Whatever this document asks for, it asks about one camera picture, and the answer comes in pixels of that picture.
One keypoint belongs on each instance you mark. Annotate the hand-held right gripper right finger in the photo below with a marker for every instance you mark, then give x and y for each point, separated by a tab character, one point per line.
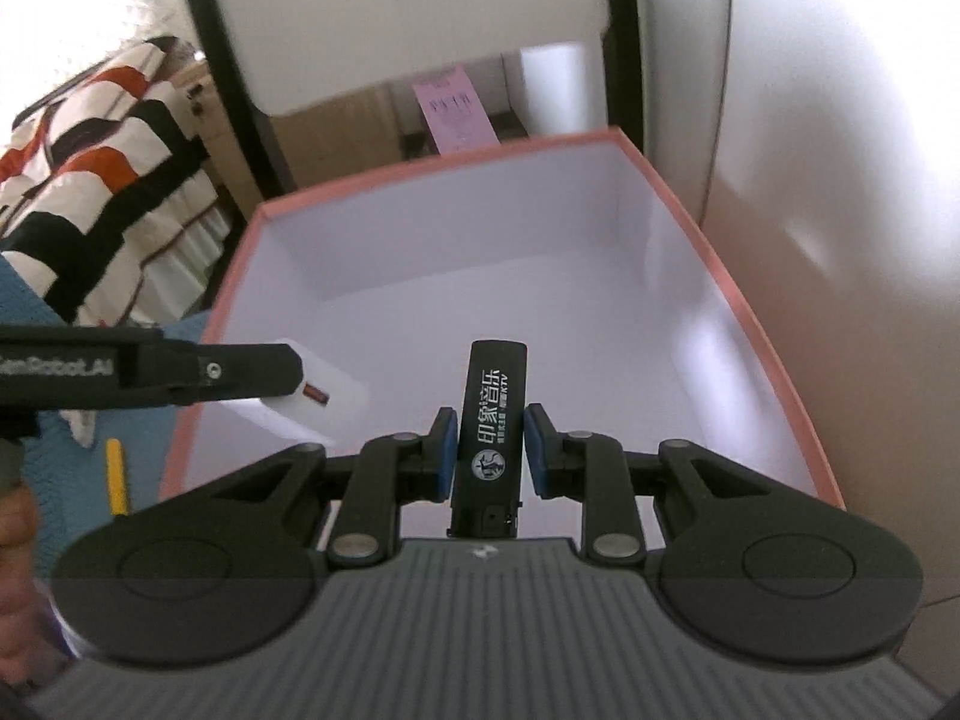
536	454

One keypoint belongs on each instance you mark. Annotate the person's left hand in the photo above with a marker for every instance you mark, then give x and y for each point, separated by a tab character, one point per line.
16	525

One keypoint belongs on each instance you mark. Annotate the striped blanket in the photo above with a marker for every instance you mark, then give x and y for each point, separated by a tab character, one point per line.
97	180

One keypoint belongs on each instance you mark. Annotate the black lighter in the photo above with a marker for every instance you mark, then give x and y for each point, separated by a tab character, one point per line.
491	405

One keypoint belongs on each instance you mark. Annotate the black frame bar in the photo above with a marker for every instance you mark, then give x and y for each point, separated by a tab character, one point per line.
628	30
232	60

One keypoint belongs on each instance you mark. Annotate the pink cardboard box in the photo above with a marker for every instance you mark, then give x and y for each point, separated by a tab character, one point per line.
525	255

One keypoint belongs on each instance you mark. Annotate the yellow pen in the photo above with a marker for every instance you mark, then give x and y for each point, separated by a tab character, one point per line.
117	476

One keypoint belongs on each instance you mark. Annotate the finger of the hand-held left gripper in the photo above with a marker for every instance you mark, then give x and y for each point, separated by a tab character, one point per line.
251	371

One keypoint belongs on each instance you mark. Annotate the brown cardboard box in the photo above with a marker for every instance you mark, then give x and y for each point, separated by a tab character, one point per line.
337	139

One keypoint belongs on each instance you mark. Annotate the white charger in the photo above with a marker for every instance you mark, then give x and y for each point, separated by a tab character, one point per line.
341	397

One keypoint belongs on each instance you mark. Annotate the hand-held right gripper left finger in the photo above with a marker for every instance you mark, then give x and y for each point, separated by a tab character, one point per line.
445	454

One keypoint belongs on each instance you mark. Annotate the blue knit cloth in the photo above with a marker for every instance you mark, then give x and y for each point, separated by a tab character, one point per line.
82	465

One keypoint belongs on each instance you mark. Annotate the pink paper tag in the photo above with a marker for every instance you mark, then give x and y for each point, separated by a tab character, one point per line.
456	109

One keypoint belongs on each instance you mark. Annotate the white panel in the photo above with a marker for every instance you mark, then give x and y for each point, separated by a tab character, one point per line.
405	7

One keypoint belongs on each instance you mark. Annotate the white board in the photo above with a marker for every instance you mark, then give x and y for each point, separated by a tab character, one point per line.
562	90

